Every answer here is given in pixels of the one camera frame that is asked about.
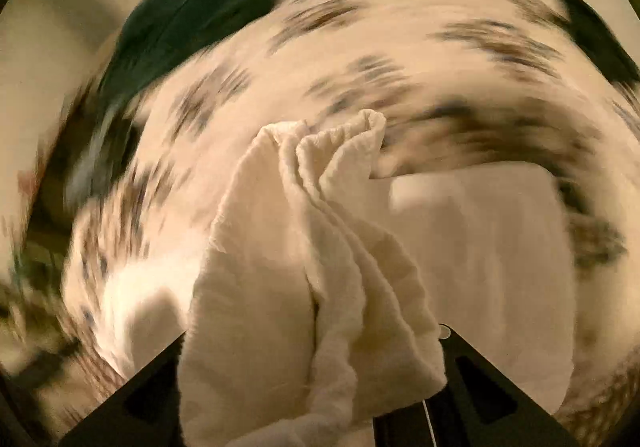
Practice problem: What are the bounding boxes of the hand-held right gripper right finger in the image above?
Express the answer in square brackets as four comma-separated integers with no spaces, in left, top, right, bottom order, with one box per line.
[372,323,581,447]

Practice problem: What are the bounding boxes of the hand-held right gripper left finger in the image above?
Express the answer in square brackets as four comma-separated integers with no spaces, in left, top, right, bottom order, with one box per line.
[57,333,187,447]

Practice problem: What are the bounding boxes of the white pants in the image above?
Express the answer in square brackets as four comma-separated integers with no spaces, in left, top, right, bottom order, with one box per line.
[110,110,576,447]

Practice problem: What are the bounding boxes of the dark folded pants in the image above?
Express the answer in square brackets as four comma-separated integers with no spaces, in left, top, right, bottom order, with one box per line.
[557,0,640,88]

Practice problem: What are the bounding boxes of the folded grey-blue jeans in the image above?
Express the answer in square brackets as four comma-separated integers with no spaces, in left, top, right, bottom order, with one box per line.
[65,102,141,208]

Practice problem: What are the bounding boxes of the floral printed bed blanket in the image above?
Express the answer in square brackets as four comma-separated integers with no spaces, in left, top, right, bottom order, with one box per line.
[60,0,640,428]

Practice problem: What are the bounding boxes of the dark green folded quilt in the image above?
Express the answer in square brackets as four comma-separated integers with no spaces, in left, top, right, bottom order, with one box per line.
[100,0,296,98]

